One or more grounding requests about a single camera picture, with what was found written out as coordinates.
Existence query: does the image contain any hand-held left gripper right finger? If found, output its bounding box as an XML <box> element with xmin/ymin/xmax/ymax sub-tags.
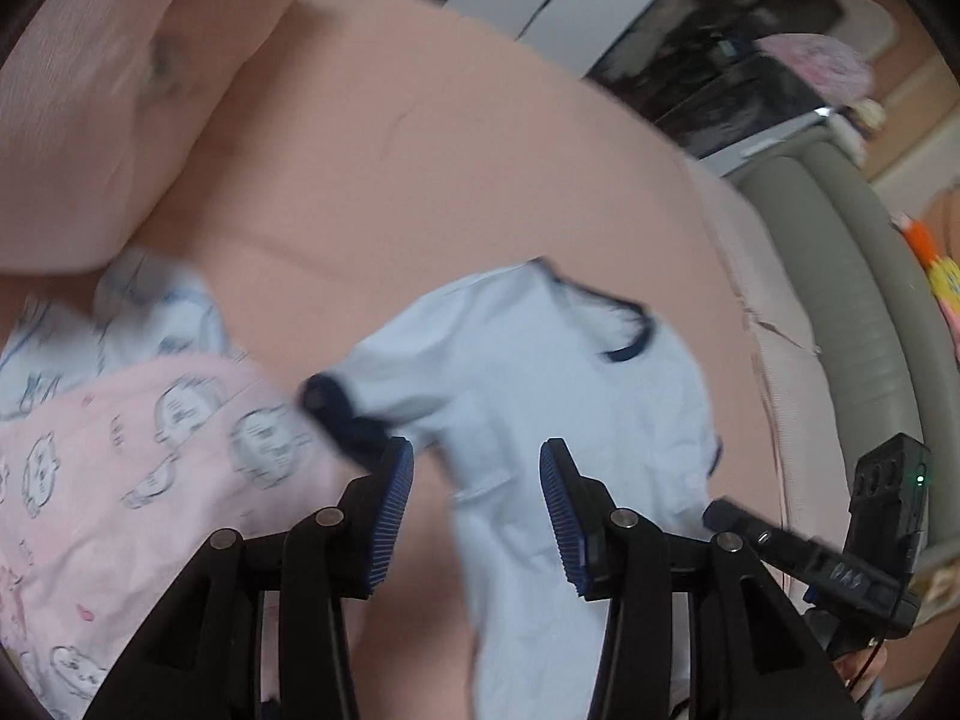
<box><xmin>538</xmin><ymin>436</ymin><xmax>863</xmax><ymax>720</ymax></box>

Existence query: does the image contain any orange plush toy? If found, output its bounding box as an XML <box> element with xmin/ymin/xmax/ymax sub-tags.
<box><xmin>892</xmin><ymin>214</ymin><xmax>938</xmax><ymax>263</ymax></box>

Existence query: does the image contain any person's right hand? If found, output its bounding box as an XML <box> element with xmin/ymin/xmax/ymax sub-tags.
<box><xmin>829</xmin><ymin>641</ymin><xmax>890</xmax><ymax>695</ymax></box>

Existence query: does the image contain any beige mattress cover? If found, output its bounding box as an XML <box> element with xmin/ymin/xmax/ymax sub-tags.
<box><xmin>686</xmin><ymin>157</ymin><xmax>826</xmax><ymax>541</ymax></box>

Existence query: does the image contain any small white plush toy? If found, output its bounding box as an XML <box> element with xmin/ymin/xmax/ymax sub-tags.
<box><xmin>829</xmin><ymin>97</ymin><xmax>886</xmax><ymax>166</ymax></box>

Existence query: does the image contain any pink patterned cloth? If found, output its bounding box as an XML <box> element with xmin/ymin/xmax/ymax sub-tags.
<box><xmin>757</xmin><ymin>34</ymin><xmax>875</xmax><ymax>106</ymax></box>

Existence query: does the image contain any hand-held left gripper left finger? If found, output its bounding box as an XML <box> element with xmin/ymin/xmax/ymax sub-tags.
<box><xmin>82</xmin><ymin>435</ymin><xmax>416</xmax><ymax>720</ymax></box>

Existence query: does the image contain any yellow plush toy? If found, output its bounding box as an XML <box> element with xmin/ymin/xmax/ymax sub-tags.
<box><xmin>926</xmin><ymin>255</ymin><xmax>960</xmax><ymax>301</ymax></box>

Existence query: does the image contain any dark cabinet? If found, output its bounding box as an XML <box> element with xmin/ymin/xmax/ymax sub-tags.
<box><xmin>585</xmin><ymin>0</ymin><xmax>845</xmax><ymax>158</ymax></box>

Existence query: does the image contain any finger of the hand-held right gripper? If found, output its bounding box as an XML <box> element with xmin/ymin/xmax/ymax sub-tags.
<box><xmin>703</xmin><ymin>499</ymin><xmax>901</xmax><ymax>606</ymax></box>

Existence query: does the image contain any pink printed pajama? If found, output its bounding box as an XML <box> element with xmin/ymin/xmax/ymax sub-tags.
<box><xmin>0</xmin><ymin>356</ymin><xmax>376</xmax><ymax>698</ymax></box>

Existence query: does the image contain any padded headboard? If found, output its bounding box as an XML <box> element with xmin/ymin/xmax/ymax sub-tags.
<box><xmin>739</xmin><ymin>120</ymin><xmax>931</xmax><ymax>541</ymax></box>

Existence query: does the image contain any pink pillow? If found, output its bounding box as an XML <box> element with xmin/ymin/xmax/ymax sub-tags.
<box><xmin>0</xmin><ymin>0</ymin><xmax>346</xmax><ymax>275</ymax></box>

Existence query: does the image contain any pink bed sheet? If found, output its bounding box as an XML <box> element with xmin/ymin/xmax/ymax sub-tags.
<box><xmin>142</xmin><ymin>0</ymin><xmax>788</xmax><ymax>720</ymax></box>

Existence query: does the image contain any light blue navy-trimmed shirt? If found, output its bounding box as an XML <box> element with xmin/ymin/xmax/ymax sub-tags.
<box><xmin>300</xmin><ymin>256</ymin><xmax>725</xmax><ymax>720</ymax></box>

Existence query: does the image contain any white blue-printed cloth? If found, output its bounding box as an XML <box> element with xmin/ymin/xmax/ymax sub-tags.
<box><xmin>0</xmin><ymin>247</ymin><xmax>248</xmax><ymax>421</ymax></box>

